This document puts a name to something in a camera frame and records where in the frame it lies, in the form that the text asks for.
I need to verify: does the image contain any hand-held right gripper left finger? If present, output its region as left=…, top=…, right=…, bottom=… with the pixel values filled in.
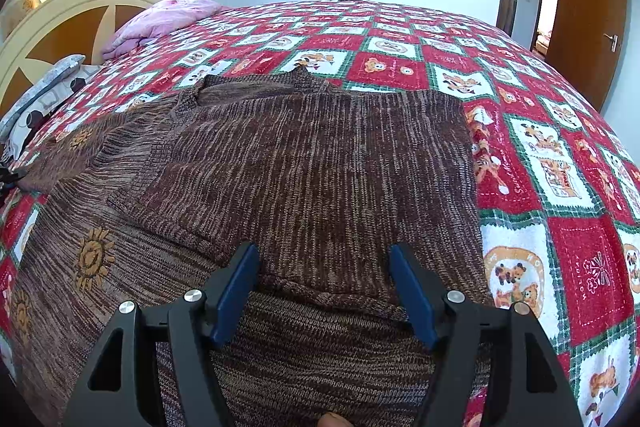
left=62, top=242, right=261, bottom=427

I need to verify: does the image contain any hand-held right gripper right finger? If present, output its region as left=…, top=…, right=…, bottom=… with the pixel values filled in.
left=389, top=243, right=586, bottom=427

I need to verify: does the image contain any brown knit sweater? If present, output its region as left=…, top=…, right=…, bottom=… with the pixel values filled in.
left=10, top=66, right=493, bottom=427

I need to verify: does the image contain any red patchwork printed blanket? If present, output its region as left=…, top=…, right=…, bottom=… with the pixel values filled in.
left=0, top=0, right=640, bottom=427

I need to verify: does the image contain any white black-spotted pillow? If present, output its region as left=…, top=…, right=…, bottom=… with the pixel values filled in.
left=7, top=64, right=103, bottom=158

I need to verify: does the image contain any grey patterned pillow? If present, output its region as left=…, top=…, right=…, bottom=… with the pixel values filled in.
left=0, top=54, right=86, bottom=132

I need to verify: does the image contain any pink quilt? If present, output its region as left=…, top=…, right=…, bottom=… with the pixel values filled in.
left=101, top=0, right=223, bottom=58

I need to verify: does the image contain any brown wooden door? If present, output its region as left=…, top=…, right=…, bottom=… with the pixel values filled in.
left=547, top=0, right=628, bottom=112

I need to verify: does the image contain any cream and brown headboard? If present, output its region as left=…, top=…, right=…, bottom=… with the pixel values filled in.
left=0, top=0, right=171, bottom=118

